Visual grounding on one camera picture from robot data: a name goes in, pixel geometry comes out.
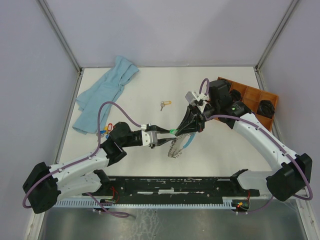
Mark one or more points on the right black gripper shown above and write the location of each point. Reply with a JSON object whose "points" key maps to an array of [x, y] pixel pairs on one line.
{"points": [[193, 121]]}

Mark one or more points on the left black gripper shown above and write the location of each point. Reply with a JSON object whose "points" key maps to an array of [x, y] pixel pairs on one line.
{"points": [[156, 128]]}

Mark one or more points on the large keyring with blue handle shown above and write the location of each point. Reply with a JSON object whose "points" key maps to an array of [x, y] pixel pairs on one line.
{"points": [[179, 144]]}

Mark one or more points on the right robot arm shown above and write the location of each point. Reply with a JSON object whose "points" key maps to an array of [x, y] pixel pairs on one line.
{"points": [[290, 173]]}

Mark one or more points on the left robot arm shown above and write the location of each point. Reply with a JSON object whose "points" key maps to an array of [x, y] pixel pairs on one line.
{"points": [[48, 184]]}

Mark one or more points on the yellow tagged key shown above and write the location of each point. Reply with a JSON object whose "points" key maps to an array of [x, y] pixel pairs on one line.
{"points": [[164, 103]]}

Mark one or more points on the orange wooden compartment tray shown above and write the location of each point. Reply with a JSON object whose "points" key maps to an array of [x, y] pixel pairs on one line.
{"points": [[262, 103]]}

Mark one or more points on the light blue cloth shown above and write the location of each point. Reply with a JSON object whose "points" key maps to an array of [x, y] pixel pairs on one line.
{"points": [[107, 89]]}

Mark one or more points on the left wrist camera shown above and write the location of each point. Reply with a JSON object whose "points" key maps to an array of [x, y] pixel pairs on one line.
{"points": [[149, 138]]}

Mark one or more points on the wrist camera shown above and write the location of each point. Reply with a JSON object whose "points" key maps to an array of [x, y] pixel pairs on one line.
{"points": [[196, 99], [149, 138]]}

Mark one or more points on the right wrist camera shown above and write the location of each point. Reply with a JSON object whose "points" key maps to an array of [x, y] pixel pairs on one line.
{"points": [[196, 99]]}

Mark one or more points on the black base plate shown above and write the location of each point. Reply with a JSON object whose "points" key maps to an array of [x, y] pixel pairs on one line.
{"points": [[217, 186]]}

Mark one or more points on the white slotted cable duct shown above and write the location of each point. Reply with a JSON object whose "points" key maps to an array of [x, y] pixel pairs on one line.
{"points": [[88, 202]]}

